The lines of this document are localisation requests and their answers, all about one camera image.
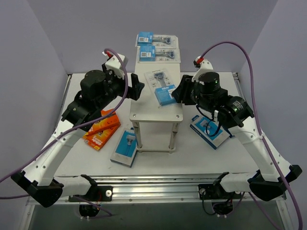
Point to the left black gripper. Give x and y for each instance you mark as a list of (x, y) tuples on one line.
[(129, 90)]

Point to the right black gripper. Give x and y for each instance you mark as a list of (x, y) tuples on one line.
[(189, 90)]

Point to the clear blue-card razor blister pack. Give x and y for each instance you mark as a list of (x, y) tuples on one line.
[(162, 85)]

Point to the Gillette SkinGuard blister pack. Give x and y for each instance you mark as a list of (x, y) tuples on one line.
[(153, 54)]

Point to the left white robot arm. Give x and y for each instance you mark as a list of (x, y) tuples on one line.
[(38, 178)]

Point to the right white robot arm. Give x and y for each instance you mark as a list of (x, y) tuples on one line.
[(274, 173)]

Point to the white two-tier shelf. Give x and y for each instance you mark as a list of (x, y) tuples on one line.
[(155, 127)]

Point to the upper orange Fusion5 razor box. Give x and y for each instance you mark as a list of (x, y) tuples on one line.
[(103, 125)]

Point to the orange fusion5 razor box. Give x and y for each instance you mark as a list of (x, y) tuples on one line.
[(98, 140), (103, 125)]

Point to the blue Harry's box right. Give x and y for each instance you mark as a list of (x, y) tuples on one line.
[(209, 132)]

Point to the blue harry's box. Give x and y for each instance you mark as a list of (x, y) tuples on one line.
[(125, 150), (209, 132)]

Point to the lower orange Fusion5 razor box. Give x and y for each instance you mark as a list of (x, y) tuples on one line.
[(98, 140)]

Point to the blue Harry's box front left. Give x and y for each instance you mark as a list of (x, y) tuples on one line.
[(125, 150)]

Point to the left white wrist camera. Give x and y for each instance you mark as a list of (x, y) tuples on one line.
[(114, 64)]

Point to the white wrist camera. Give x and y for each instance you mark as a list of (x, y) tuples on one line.
[(114, 64), (203, 66)]

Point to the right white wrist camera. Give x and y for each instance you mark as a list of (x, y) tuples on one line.
[(203, 66)]

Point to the aluminium mounting rail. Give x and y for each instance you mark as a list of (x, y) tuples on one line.
[(147, 189)]

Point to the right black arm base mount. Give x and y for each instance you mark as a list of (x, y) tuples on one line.
[(215, 192)]

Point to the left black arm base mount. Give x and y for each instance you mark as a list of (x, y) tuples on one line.
[(99, 193)]

